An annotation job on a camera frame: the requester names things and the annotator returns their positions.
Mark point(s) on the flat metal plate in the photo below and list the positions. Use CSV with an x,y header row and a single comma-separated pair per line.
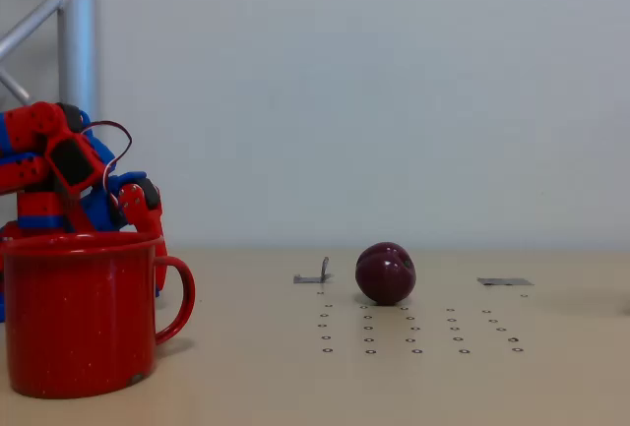
x,y
504,281

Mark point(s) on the red and blue gripper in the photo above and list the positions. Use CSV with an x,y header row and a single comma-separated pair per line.
x,y
134,200

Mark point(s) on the dark purple plum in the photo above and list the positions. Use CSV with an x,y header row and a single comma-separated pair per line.
x,y
386,276

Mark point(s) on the long diagonal aluminium tube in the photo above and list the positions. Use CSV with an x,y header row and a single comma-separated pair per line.
x,y
29,22

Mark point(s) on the red enamel mug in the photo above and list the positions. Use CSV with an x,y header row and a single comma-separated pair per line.
x,y
79,322

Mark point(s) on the small metal bracket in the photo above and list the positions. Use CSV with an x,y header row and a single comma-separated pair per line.
x,y
307,279

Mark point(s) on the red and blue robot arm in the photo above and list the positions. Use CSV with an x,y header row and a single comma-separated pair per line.
x,y
29,126

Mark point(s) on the short diagonal aluminium tube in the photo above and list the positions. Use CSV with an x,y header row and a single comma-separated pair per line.
x,y
12,85

